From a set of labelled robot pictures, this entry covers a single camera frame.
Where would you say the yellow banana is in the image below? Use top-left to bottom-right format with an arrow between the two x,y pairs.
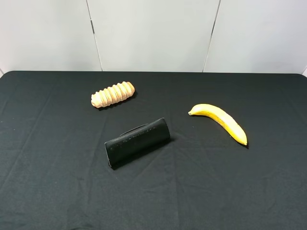
188,104 -> 248,146

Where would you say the black fabric pouch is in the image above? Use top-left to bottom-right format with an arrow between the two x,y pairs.
105,118 -> 171,169

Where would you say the ridged tan bread loaf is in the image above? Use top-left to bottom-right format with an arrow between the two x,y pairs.
91,81 -> 135,108

